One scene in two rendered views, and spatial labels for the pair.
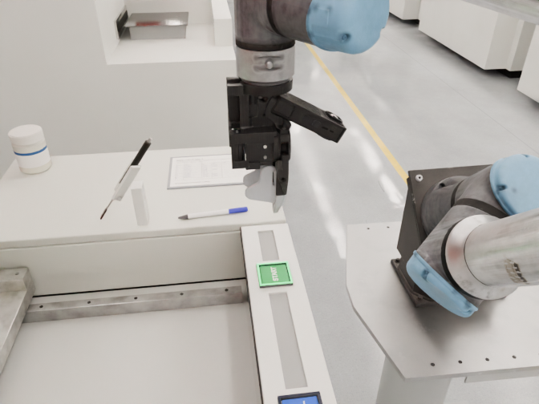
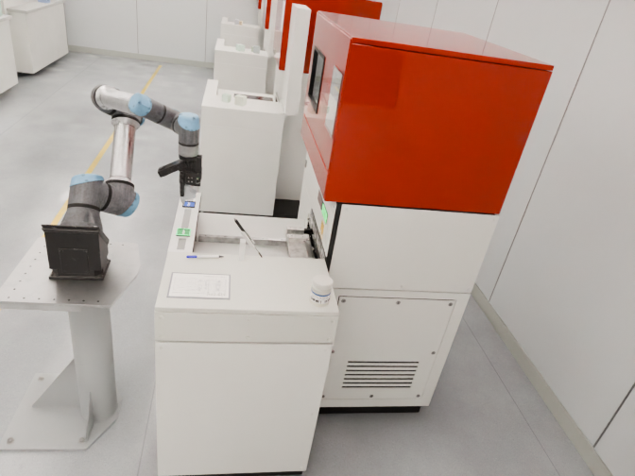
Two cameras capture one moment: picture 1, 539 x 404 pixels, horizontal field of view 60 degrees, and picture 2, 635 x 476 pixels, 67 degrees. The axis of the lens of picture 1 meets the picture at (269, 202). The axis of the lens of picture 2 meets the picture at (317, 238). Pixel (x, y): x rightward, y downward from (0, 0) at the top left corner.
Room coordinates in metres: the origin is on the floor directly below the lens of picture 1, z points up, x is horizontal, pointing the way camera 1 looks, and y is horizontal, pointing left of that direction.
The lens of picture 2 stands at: (2.36, 0.37, 2.00)
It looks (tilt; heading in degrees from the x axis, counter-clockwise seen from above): 29 degrees down; 174
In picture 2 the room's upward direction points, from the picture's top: 10 degrees clockwise
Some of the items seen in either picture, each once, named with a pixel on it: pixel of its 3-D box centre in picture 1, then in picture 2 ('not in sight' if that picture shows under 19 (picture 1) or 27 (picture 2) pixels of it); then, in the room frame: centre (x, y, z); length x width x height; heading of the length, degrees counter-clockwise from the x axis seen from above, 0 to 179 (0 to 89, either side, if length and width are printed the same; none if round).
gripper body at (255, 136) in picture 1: (260, 120); (190, 169); (0.60, 0.01, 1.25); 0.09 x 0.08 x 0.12; 97
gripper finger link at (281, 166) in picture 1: (279, 166); not in sight; (0.58, -0.01, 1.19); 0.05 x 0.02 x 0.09; 7
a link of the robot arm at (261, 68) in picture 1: (265, 62); (188, 148); (0.59, 0.00, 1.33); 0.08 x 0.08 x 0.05
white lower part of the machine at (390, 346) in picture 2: not in sight; (360, 307); (0.23, 0.88, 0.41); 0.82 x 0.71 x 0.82; 7
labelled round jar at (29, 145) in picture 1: (30, 149); (320, 291); (0.97, 0.55, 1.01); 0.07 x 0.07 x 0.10
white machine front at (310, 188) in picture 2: not in sight; (316, 203); (0.27, 0.54, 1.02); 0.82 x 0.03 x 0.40; 7
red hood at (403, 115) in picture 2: not in sight; (402, 106); (0.23, 0.85, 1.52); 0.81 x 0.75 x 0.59; 7
